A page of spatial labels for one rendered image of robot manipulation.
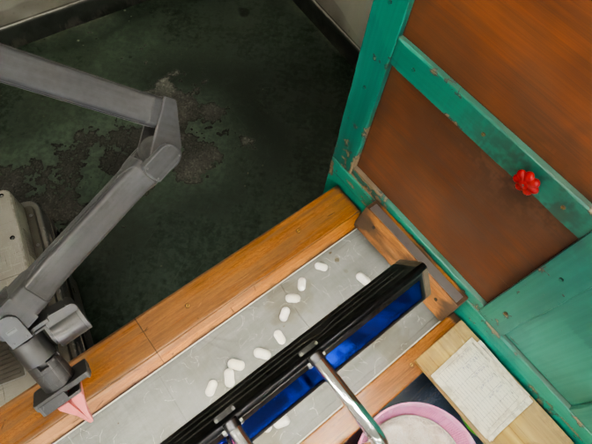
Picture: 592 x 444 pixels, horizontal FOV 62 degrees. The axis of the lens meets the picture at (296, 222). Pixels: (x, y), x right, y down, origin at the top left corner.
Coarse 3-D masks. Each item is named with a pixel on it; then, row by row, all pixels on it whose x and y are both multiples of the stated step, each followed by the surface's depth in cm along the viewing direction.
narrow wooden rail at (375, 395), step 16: (448, 320) 113; (432, 336) 111; (416, 352) 109; (400, 368) 108; (416, 368) 108; (368, 384) 106; (384, 384) 106; (400, 384) 106; (368, 400) 104; (384, 400) 104; (336, 416) 102; (320, 432) 101; (336, 432) 101; (352, 432) 101
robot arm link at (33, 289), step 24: (168, 144) 87; (144, 168) 86; (168, 168) 88; (120, 192) 87; (144, 192) 90; (96, 216) 86; (120, 216) 88; (72, 240) 84; (96, 240) 87; (48, 264) 83; (72, 264) 85; (24, 288) 81; (48, 288) 84; (0, 312) 80; (24, 312) 82; (0, 336) 80
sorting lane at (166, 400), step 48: (288, 288) 116; (336, 288) 117; (240, 336) 110; (288, 336) 111; (384, 336) 113; (144, 384) 104; (192, 384) 105; (96, 432) 99; (144, 432) 100; (288, 432) 102
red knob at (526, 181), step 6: (516, 174) 75; (522, 174) 74; (528, 174) 73; (534, 174) 73; (516, 180) 75; (522, 180) 74; (528, 180) 73; (534, 180) 72; (516, 186) 76; (522, 186) 74; (528, 186) 74; (534, 186) 73; (522, 192) 75; (528, 192) 74; (534, 192) 73
